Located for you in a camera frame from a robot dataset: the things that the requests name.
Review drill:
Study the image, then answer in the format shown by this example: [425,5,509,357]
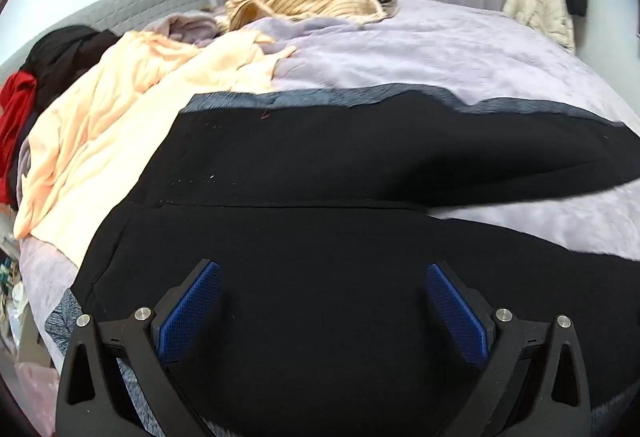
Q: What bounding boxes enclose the red garment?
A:
[0,71,38,205]

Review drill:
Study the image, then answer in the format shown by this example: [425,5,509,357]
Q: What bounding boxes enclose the cream jacket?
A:
[502,0,577,55]

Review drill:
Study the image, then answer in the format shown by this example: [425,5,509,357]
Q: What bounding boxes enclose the grey quilted headboard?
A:
[30,0,213,62]

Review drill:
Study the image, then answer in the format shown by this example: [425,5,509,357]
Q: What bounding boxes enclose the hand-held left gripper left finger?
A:
[54,259,222,437]

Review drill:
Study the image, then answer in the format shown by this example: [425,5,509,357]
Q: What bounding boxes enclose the pink plastic bag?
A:
[12,362,61,437]

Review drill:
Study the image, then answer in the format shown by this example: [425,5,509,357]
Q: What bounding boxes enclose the mauve garment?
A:
[150,9,231,48]

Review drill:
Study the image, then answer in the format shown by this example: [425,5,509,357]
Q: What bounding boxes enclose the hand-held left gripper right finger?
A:
[425,261,593,437]

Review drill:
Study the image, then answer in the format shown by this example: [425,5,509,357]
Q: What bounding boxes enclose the black pants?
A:
[70,89,640,437]

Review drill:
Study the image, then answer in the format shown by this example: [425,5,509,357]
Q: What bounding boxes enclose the lavender fleece blanket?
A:
[15,0,640,437]

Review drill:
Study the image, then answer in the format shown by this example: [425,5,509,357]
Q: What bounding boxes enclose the peach cloth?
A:
[13,29,298,263]

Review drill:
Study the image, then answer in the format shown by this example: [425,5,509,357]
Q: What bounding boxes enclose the black garment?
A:
[22,24,121,92]

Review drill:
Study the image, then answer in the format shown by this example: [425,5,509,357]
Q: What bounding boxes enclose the colourful clutter pile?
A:
[0,237,31,353]

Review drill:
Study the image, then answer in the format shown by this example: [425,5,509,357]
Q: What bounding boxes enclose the grey leaf-patterned cloth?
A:
[44,84,640,437]

